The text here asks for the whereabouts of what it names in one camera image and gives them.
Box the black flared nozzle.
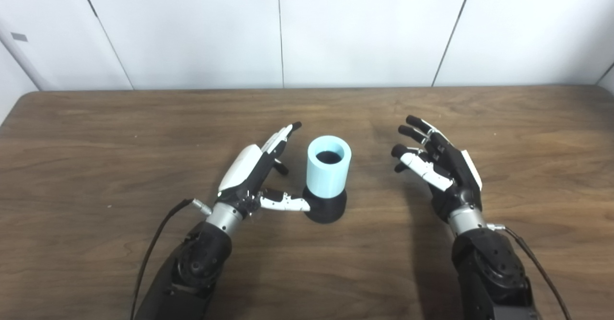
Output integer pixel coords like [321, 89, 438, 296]
[303, 151, 347, 224]

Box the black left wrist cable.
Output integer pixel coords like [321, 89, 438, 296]
[130, 198, 213, 320]

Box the light blue cylinder cup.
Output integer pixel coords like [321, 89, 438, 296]
[306, 135, 352, 199]

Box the left black-white robot hand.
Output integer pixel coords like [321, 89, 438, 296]
[217, 121, 311, 217]

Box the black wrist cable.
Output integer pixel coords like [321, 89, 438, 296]
[130, 198, 213, 320]
[487, 223, 571, 320]

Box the right black-white robot hand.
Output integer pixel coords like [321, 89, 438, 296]
[391, 115, 483, 222]

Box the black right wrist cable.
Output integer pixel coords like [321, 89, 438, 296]
[487, 223, 571, 320]

